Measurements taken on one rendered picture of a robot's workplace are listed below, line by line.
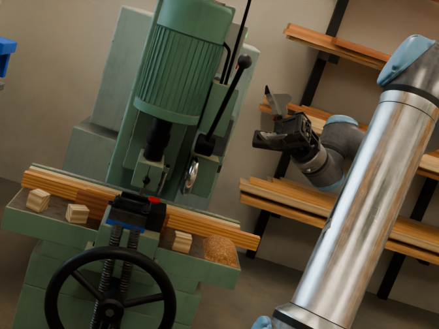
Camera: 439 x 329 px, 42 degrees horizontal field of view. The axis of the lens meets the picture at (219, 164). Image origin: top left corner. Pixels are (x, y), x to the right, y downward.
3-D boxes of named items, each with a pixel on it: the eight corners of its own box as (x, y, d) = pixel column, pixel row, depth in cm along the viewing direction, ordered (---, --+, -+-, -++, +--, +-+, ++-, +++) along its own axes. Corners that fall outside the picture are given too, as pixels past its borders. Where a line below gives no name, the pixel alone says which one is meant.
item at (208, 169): (179, 190, 170) (191, 153, 168) (179, 183, 177) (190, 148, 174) (208, 199, 172) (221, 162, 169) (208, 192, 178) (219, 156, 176)
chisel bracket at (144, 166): (129, 190, 148) (137, 160, 146) (132, 175, 162) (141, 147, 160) (155, 198, 150) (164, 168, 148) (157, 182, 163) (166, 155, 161)
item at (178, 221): (20, 186, 150) (23, 172, 149) (22, 183, 152) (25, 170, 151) (255, 251, 160) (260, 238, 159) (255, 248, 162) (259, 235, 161)
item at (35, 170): (24, 184, 152) (29, 167, 151) (26, 182, 154) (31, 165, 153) (234, 243, 161) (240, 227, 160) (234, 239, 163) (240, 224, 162)
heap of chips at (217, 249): (204, 258, 143) (209, 245, 143) (202, 237, 157) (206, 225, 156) (238, 267, 145) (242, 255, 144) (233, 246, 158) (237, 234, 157)
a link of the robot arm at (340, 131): (358, 136, 170) (344, 170, 166) (324, 119, 170) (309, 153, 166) (371, 124, 161) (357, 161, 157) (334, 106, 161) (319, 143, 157)
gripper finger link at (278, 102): (287, 77, 144) (298, 111, 146) (266, 83, 147) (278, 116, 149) (282, 80, 141) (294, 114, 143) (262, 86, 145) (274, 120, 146)
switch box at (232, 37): (213, 72, 174) (229, 21, 170) (211, 68, 183) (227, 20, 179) (232, 78, 174) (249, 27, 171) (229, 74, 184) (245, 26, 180)
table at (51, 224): (-15, 243, 128) (-9, 220, 126) (21, 200, 157) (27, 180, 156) (238, 309, 136) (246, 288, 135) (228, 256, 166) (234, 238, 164)
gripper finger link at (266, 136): (276, 127, 133) (292, 126, 141) (254, 132, 137) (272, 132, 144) (278, 140, 133) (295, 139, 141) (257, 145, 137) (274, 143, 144)
